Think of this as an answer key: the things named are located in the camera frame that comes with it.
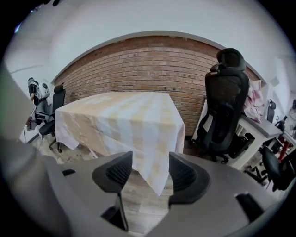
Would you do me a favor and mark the pink checked cloth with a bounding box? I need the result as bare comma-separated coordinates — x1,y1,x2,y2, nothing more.
242,80,265,124

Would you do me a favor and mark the beige checked flower tablecloth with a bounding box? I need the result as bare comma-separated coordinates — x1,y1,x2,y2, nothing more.
55,91,185,196

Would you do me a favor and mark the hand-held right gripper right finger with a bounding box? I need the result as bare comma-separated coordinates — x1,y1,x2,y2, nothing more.
148,151,283,237

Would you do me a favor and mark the black office chair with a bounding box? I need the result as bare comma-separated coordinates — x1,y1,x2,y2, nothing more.
260,145,296,193
266,99,277,124
196,48,252,164
38,83,67,153

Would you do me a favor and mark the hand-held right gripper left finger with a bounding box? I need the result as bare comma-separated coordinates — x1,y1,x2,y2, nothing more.
43,151,139,237

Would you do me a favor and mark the white humanoid robot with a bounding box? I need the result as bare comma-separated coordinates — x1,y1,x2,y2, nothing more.
27,77,50,107

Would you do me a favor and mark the dark desk with white legs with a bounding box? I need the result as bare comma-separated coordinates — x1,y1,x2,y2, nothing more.
191,98,284,171

